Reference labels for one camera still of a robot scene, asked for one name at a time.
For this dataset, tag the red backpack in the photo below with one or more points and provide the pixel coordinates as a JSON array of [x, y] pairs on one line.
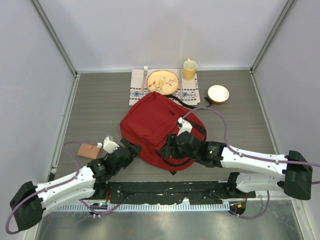
[[148, 124]]

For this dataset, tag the patterned white placemat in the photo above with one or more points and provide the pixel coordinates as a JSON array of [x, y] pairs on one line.
[[190, 94]]

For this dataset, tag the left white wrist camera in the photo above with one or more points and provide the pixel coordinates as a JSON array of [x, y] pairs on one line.
[[108, 145]]

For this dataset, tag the bird pattern wooden plate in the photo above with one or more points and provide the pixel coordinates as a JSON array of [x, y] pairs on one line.
[[164, 82]]

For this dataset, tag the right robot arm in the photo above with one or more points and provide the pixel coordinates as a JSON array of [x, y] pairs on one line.
[[290, 173]]

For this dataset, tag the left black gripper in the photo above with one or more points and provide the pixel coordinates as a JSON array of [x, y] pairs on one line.
[[136, 149]]

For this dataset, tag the pink handled fork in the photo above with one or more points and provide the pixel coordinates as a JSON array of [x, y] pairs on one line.
[[145, 73]]

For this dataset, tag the white orange bowl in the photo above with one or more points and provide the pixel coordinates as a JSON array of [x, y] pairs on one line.
[[218, 94]]

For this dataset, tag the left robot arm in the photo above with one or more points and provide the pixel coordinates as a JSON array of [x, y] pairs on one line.
[[32, 202]]

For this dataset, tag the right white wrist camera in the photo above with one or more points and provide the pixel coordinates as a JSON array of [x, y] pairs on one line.
[[184, 126]]

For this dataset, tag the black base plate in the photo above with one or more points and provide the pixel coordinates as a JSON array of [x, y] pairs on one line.
[[171, 192]]

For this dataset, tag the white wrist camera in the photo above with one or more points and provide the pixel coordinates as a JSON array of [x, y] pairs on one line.
[[108, 145], [184, 126]]

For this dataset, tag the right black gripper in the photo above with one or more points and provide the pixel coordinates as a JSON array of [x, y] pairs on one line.
[[166, 150]]

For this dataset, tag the tan leather wallet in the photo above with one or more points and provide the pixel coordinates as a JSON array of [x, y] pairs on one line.
[[89, 151]]

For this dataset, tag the pink handled knife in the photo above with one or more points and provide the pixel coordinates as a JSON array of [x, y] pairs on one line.
[[180, 84]]

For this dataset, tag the yellow mug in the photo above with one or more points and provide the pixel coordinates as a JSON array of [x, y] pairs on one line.
[[189, 69]]

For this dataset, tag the white slotted cable duct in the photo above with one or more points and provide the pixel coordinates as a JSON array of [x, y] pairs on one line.
[[185, 206]]

